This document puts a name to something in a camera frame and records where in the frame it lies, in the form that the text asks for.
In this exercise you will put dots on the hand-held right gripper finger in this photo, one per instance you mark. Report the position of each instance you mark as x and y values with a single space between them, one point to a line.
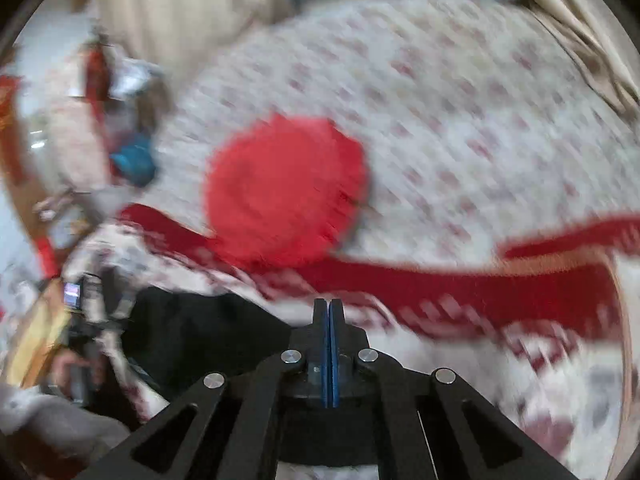
334 360
324 360

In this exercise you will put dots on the person's left hand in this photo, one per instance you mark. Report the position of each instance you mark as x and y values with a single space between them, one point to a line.
61 370

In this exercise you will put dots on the dark cloth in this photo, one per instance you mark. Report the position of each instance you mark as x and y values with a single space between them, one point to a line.
210 345

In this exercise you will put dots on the teal blue object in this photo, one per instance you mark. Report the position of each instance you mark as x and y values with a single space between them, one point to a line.
132 160

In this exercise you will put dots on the white red printed bed sheet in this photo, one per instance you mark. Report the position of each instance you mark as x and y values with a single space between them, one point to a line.
450 135

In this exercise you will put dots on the beige curtain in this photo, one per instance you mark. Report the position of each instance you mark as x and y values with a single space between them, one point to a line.
175 5

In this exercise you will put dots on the beige crumpled cloth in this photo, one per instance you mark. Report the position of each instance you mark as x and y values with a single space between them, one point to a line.
580 15

